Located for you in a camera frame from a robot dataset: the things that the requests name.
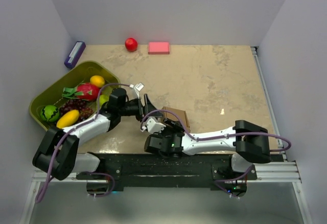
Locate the pink box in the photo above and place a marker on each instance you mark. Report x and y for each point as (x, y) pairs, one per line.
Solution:
(158, 48)

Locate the purple grapes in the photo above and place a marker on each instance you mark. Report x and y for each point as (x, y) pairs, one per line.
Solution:
(81, 105)

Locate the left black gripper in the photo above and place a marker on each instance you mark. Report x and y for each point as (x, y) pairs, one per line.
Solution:
(148, 107)

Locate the black base frame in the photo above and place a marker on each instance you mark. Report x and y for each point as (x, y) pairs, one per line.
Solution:
(211, 171)

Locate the brown cardboard box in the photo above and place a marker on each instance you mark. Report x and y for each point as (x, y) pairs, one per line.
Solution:
(181, 114)

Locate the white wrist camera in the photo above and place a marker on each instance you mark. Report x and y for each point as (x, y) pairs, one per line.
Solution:
(136, 89)
(152, 125)

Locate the yellow mango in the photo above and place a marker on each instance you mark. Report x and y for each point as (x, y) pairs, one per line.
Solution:
(69, 119)

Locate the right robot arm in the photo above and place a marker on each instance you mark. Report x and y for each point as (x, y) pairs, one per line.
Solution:
(247, 140)

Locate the red dragon fruit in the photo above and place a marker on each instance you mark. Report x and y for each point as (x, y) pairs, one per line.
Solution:
(84, 91)

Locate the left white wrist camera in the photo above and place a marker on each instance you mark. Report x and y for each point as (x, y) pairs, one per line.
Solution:
(136, 89)

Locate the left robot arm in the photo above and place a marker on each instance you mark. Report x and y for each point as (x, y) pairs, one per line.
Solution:
(58, 154)

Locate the olive green basket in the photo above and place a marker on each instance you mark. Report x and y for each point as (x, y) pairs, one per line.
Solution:
(53, 94)

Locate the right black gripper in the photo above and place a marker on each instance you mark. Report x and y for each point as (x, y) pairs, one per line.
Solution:
(177, 127)

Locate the toy watermelon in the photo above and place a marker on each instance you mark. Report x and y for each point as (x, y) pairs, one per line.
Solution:
(50, 113)

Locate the purple box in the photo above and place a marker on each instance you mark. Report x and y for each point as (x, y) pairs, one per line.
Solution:
(75, 54)

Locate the red apple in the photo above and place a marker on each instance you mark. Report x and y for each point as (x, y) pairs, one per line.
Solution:
(131, 44)

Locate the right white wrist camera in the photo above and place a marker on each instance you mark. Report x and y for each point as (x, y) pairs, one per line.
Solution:
(152, 125)

